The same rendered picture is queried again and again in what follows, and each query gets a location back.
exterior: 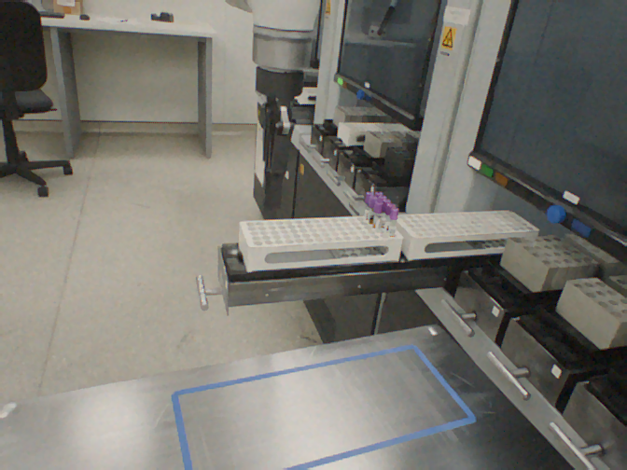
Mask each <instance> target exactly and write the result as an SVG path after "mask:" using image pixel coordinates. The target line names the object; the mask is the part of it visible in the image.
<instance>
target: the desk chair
mask: <svg viewBox="0 0 627 470"><path fill-rule="evenodd" d="M47 80H48V69H47V61H46V52H45V44H44V36H43V27H42V19H41V16H40V13H39V11H38V10H37V8H36V7H35V6H34V5H33V4H31V3H30V2H28V1H24V0H0V119H2V124H3V129H4V138H5V144H6V153H7V161H0V178H2V177H5V176H7V175H10V174H13V173H16V174H18V175H20V176H22V177H24V178H26V179H28V180H30V181H32V182H34V183H36V184H38V185H40V186H41V187H38V188H37V192H38V196H39V197H43V195H44V196H48V195H49V187H45V186H44V185H46V184H47V183H46V181H45V179H43V178H42V177H40V176H39V175H37V174H36V173H33V172H32V171H30V170H36V169H45V168H53V167H61V166H63V173H64V174H68V173H69V174H73V169H72V166H71V164H70V160H65V159H60V160H36V161H29V160H28V158H27V154H26V151H25V150H22V151H21V152H20V149H19V147H18V143H17V138H16V133H15V132H14V127H13V121H12V120H18V119H19V118H24V117H25V115H28V114H42V113H47V112H49V111H57V109H51V107H52V106H53V102H52V100H51V99H50V98H49V97H48V96H47V95H46V94H45V93H44V92H43V91H42V90H41V88H42V87H44V85H45V84H46V82H47Z"/></svg>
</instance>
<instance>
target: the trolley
mask: <svg viewBox="0 0 627 470"><path fill-rule="evenodd" d="M0 470H577V469H576V468H575V467H574V466H573V465H572V464H571V463H570V462H569V461H568V460H567V459H566V458H565V457H564V455H563V454H562V453H561V452H560V451H559V450H558V449H556V448H555V447H554V446H553V445H552V444H551V442H550V441H549V440H548V439H547V438H546V437H545V436H544V435H543V434H542V433H541V432H540V431H539V430H538V429H537V428H536V427H535V426H534V425H533V424H532V423H531V422H530V421H529V420H528V419H527V418H526V417H525V416H524V415H523V414H522V413H521V412H520V411H519V410H518V409H517V408H516V406H515V405H514V404H513V403H512V402H511V401H510V400H509V399H508V398H507V397H506V396H505V395H504V394H503V393H502V392H501V391H500V389H499V388H498V387H497V386H496V385H495V384H494V383H493V382H492V381H491V380H490V379H489V378H488V377H487V376H486V375H485V374H484V372H483V371H482V370H481V369H480V368H479V367H478V366H477V365H476V364H475V363H474V362H473V361H472V360H471V359H470V358H469V356H468V355H467V354H466V353H465V352H464V351H463V350H462V349H461V347H460V346H459V345H458V344H457V343H456V342H455V341H454V340H453V338H452V337H451V336H450V335H449V334H448V333H447V332H446V331H445V330H444V329H443V328H442V327H441V326H440V325H439V324H433V325H424V326H418V327H414V328H408V329H403V330H398V331H392V332H386V333H382V334H376V335H371V336H365V337H361V338H355V339H346V340H341V341H335V342H330V343H325V344H320V345H314V346H310V347H304V349H299V350H294V351H289V352H279V353H274V354H269V355H263V356H259V357H252V358H247V359H242V360H237V361H231V362H227V363H221V364H216V365H210V366H201V367H196V368H191V369H186V370H180V371H175V372H170V373H165V374H159V375H155V376H149V377H144V378H139V379H134V380H125V381H119V382H113V383H107V384H103V385H97V386H92V387H87V388H82V389H76V390H72V391H66V392H61V393H56V394H46V395H41V396H36V397H31V398H25V399H21V400H15V401H10V402H5V403H0Z"/></svg>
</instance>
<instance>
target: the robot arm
mask: <svg viewBox="0 0 627 470"><path fill-rule="evenodd" d="M223 1H225V2H226V3H227V4H229V5H230V6H232V7H237V8H239V9H240V10H243V11H245V12H248V13H252V16H253V28H252V33H253V36H252V62H253V63H255V64H259V65H258V66H256V79H255V90H256V92H257V93H260V94H263V95H266V96H268V97H267V103H266V104H263V105H262V109H263V161H265V168H266V169H264V187H263V202H262V206H263V208H264V210H280V209H281V199H282V187H283V175H284V174H286V172H287V163H288V158H289V151H290V146H291V139H292V134H293V131H294V129H295V123H294V122H290V120H291V118H292V114H293V109H292V107H291V106H290V105H291V102H290V100H291V99H292V98H294V97H300V96H301V94H302V93H303V83H304V71H302V70H305V69H308V67H309V66H310V59H311V50H312V40H313V37H314V35H313V30H314V21H315V18H316V15H317V13H318V10H319V7H320V1H321V0H223Z"/></svg>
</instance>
